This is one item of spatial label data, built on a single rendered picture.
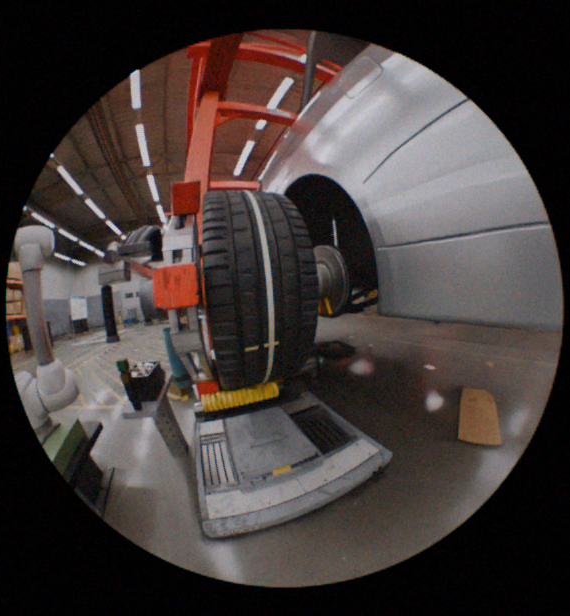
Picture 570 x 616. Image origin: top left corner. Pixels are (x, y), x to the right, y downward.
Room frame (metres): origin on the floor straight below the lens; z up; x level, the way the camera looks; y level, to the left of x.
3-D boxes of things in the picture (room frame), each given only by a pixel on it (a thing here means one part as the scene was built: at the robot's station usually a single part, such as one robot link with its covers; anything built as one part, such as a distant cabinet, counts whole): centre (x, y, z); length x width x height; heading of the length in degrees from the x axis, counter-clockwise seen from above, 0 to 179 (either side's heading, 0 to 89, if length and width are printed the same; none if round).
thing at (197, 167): (1.07, 0.55, 1.75); 0.19 x 0.19 x 2.45; 23
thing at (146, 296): (0.55, 0.37, 0.85); 0.21 x 0.14 x 0.14; 113
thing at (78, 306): (4.53, 8.94, 0.98); 1.50 x 0.50 x 1.95; 26
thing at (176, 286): (0.29, 0.18, 0.85); 0.09 x 0.08 x 0.07; 23
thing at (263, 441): (0.64, 0.15, 0.32); 0.40 x 0.30 x 0.28; 23
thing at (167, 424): (0.66, 0.68, 0.21); 0.10 x 0.10 x 0.42; 23
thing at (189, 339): (0.58, 0.31, 0.85); 0.54 x 0.07 x 0.54; 23
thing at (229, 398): (0.51, 0.17, 0.51); 0.29 x 0.06 x 0.06; 113
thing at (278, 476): (0.68, 0.16, 0.13); 0.50 x 0.36 x 0.10; 23
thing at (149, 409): (0.63, 0.67, 0.44); 0.43 x 0.17 x 0.03; 23
